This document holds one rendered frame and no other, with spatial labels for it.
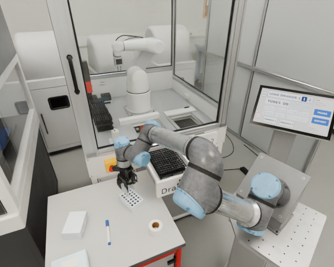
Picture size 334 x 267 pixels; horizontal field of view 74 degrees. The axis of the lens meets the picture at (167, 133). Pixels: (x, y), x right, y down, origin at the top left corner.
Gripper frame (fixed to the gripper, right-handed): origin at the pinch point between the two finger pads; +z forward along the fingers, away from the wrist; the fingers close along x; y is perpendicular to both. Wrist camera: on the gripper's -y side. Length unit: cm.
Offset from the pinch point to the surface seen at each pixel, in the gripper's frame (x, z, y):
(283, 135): 119, -2, 40
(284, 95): 122, -32, 31
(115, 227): -14.9, 8.1, 10.5
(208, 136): 71, -7, 4
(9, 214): -51, -6, -19
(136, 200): 1.7, 4.3, 7.0
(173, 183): 18.9, -5.2, 18.7
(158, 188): 11.0, -4.5, 15.6
